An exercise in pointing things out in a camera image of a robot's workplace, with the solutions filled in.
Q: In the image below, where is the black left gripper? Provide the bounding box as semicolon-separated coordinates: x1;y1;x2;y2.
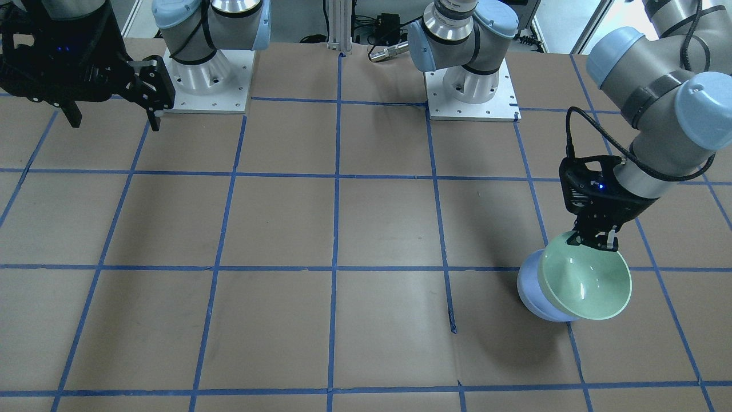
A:
559;156;656;252

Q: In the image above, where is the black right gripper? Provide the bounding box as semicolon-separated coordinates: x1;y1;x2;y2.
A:
2;3;176;132

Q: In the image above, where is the green ceramic bowl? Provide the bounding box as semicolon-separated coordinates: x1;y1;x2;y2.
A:
538;232;633;320

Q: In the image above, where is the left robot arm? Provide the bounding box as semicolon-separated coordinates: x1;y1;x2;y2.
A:
408;1;731;251

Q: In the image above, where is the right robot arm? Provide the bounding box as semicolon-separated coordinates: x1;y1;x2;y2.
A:
2;1;271;131

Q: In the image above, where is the blue ceramic bowl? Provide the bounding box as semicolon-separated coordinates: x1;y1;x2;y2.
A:
517;249;578;322

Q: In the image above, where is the silver cylindrical connector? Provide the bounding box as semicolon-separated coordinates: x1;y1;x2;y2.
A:
368;41;409;63

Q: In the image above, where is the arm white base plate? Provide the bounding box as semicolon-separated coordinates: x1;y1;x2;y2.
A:
163;50;257;114
424;58;522;122

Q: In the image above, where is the aluminium frame post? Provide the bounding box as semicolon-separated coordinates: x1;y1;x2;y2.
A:
323;1;355;56

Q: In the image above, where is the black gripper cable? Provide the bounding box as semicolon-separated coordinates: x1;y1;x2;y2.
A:
565;0;717;183

